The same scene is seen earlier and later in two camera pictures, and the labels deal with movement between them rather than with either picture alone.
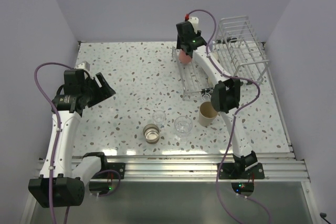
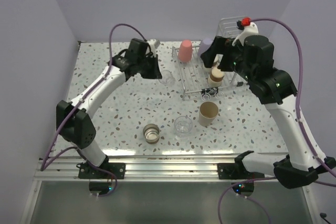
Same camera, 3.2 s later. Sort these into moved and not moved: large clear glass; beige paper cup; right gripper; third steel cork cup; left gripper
Moved: left gripper; right gripper
Not moved: large clear glass; beige paper cup; third steel cork cup
